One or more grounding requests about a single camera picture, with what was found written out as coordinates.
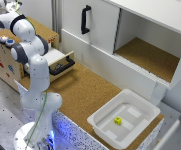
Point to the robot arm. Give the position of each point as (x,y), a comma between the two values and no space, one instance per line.
(40,78)

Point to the wooden drawer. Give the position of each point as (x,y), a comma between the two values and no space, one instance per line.
(58,55)

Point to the white cabinet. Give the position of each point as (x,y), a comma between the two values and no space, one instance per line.
(140,76)

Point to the yellow block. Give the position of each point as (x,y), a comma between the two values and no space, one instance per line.
(117,120)

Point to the white sliding door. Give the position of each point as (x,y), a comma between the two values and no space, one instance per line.
(101,23)

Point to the white plastic box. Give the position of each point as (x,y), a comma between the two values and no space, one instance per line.
(136,110)

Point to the blue button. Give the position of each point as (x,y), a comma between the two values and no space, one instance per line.
(10,42)

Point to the wooden drawer box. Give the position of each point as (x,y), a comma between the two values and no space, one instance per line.
(1,66)

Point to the red button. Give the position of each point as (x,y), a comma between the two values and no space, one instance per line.
(3,38)

